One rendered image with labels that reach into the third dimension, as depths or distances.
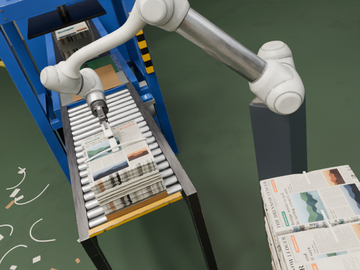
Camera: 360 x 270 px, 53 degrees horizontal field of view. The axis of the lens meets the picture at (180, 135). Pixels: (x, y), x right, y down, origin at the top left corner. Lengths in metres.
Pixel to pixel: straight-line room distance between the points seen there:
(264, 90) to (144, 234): 1.54
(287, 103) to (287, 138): 0.37
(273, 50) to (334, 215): 0.71
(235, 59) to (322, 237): 0.71
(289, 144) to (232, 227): 0.91
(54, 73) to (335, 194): 1.23
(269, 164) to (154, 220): 1.09
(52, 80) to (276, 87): 0.91
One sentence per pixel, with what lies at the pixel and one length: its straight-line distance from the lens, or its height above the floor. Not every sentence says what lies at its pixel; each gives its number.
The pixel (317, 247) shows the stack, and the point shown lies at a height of 0.83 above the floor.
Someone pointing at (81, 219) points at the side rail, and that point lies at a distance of 1.75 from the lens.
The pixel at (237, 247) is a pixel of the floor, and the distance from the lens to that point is 2.42.
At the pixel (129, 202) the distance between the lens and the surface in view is 1.60.
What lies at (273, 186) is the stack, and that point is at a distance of 1.58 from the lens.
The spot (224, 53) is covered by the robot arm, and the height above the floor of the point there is 1.38.
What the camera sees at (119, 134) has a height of 1.03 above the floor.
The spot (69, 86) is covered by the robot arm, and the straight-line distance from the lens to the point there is 1.65.
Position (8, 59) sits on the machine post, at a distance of 2.66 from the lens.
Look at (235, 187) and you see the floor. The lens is 2.77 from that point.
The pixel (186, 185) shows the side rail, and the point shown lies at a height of 0.80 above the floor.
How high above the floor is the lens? 1.95
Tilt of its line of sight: 35 degrees down
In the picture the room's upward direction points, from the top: 16 degrees counter-clockwise
